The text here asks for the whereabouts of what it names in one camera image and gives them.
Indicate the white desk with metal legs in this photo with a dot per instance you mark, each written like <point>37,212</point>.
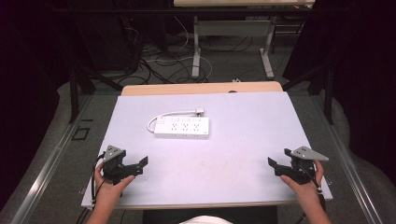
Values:
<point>233,28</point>

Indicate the white table board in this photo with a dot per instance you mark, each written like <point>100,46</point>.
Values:
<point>236,149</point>

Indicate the white power strip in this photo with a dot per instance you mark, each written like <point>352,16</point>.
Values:
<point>183,127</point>

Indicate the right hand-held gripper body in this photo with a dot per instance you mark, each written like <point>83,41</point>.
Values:
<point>303,165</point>

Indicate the person's dark trousers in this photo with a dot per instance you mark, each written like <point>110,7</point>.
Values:
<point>255,216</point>

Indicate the person's right hand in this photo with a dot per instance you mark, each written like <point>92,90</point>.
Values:
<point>306,191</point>

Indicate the person's left hand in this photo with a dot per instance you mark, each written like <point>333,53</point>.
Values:
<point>107,191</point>

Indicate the person's white shirt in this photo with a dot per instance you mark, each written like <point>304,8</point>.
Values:
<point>205,220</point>

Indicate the white power plug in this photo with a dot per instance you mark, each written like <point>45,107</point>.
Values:
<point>199,111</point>

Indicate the aluminium floor rail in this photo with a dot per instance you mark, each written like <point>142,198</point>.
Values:
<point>351,168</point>
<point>46,168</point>

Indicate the black metal stand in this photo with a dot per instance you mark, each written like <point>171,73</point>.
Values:
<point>328,96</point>
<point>73,99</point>

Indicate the dark curtain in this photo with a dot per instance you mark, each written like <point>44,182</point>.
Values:
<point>364,62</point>
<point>28,77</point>

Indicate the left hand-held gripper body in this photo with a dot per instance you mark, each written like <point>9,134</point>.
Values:
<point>113,158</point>

